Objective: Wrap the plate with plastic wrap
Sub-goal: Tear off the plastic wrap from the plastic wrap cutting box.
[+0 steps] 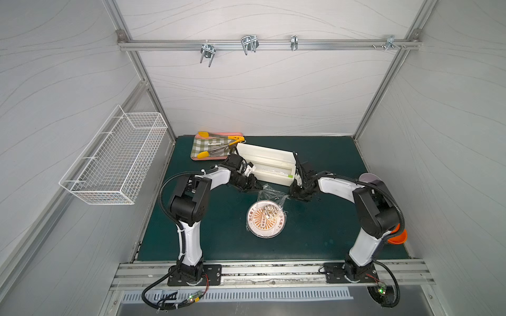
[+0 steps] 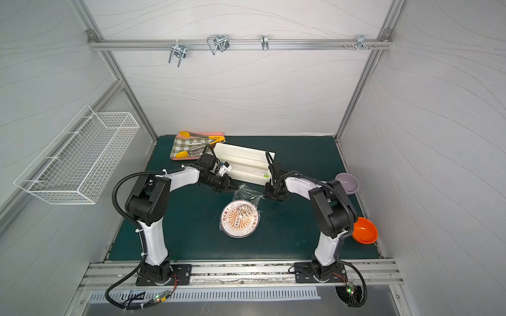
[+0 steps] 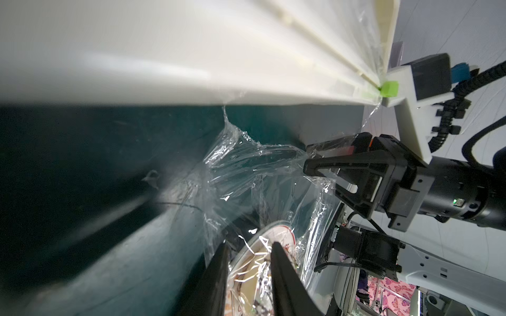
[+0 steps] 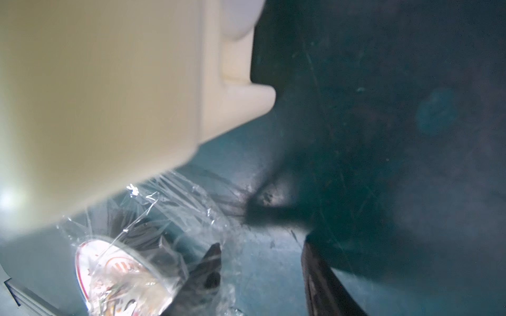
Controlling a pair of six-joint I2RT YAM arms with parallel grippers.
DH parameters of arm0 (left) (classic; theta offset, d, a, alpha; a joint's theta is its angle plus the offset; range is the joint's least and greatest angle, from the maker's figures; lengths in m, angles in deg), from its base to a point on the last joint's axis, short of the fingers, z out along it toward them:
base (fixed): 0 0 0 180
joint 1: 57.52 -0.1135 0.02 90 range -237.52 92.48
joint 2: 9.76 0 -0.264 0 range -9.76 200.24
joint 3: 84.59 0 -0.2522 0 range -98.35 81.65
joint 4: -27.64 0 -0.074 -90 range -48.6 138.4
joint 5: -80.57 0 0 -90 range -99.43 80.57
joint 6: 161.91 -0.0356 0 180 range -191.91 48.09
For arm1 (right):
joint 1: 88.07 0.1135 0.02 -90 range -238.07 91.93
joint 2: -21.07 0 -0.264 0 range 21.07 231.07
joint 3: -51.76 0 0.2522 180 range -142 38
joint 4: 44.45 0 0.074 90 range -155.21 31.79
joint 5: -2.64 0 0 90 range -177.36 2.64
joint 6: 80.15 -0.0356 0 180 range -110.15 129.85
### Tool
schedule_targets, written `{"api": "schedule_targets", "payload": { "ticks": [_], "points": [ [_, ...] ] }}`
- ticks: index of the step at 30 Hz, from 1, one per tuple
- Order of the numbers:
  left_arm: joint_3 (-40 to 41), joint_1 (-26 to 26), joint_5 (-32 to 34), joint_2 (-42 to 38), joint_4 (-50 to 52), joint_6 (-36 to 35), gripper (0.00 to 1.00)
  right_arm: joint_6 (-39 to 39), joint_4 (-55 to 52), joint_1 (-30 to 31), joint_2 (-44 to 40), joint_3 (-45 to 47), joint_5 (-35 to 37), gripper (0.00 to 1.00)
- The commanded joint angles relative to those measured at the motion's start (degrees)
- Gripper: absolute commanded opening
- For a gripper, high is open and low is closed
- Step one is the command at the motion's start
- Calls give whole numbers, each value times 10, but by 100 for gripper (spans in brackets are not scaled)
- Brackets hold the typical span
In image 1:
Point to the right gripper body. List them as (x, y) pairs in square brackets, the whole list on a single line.
[(298, 189)]

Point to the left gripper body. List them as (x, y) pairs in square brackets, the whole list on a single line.
[(252, 184)]

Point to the white plastic wrap dispenser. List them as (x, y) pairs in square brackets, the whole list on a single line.
[(271, 165)]

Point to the round patterned plate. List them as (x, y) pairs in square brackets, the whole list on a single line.
[(265, 219)]

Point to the clear plastic wrap sheet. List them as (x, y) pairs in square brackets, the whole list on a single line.
[(269, 193)]

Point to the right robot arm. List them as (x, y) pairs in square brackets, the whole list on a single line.
[(378, 213)]

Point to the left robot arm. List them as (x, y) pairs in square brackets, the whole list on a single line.
[(189, 204)]

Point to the yellow tongs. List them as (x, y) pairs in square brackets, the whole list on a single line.
[(213, 140)]

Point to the pink tray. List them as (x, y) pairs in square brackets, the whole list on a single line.
[(213, 146)]

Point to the green checkered cloth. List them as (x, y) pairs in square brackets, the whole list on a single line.
[(213, 147)]

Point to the purple bowl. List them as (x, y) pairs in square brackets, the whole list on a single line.
[(368, 177)]

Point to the orange bowl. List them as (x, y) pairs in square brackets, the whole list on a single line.
[(398, 239)]

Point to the metal hook clamp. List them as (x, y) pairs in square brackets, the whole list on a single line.
[(294, 42), (249, 43), (390, 44), (207, 52)]

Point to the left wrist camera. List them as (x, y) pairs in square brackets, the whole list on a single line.
[(250, 168)]

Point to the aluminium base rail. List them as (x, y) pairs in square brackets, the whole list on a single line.
[(277, 274)]

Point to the white wire basket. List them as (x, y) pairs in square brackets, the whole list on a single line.
[(113, 166)]

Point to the aluminium top rail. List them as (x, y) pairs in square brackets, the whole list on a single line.
[(264, 44)]

